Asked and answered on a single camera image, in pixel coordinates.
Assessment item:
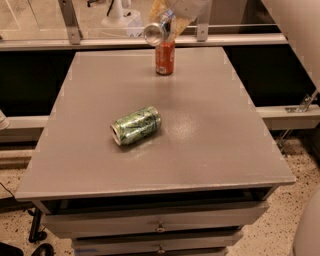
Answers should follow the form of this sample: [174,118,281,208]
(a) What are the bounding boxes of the left metal rail bracket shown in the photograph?
[58,0,82,45]

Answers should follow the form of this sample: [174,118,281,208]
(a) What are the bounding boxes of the grey drawer cabinet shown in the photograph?
[16,47,295,256]

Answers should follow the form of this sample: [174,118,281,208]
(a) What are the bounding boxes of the upper grey drawer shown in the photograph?
[42,201,269,238]

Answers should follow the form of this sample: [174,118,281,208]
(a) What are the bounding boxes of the right metal rail bracket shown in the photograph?
[196,7,210,42]

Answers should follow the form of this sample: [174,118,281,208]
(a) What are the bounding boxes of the green soda can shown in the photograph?
[110,106,162,146]

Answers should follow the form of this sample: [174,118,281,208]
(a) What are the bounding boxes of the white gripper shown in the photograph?
[149,0,210,42]

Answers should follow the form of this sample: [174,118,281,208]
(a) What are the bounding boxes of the red coke can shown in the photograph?
[155,41,175,75]

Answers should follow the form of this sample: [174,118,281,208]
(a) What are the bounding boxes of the metal drawer knob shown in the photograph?
[155,222,166,233]
[157,245,166,255]

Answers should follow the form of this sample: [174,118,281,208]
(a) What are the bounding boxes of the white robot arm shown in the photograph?
[229,0,320,256]

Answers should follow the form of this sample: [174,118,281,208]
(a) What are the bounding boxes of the lower metal drawer knob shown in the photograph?
[157,245,166,255]

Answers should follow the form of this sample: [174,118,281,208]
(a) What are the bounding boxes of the black floor cable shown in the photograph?
[0,181,16,200]

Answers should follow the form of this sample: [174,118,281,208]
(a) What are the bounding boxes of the white pedestal base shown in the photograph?
[101,0,143,38]

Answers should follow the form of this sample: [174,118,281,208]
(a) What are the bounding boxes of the grey drawer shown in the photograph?
[42,201,269,238]
[72,230,243,256]

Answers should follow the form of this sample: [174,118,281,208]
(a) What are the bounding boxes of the horizontal metal rail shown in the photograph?
[0,33,288,52]

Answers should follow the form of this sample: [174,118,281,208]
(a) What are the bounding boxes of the lower grey drawer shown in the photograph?
[72,230,243,256]

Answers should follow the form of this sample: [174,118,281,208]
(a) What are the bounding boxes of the metal rail bracket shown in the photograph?
[196,7,210,42]
[58,0,82,45]

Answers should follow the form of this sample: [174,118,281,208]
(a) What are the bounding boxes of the blue silver redbull can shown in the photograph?
[143,9,175,47]

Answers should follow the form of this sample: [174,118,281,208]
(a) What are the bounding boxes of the upper metal drawer knob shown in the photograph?
[155,222,166,233]

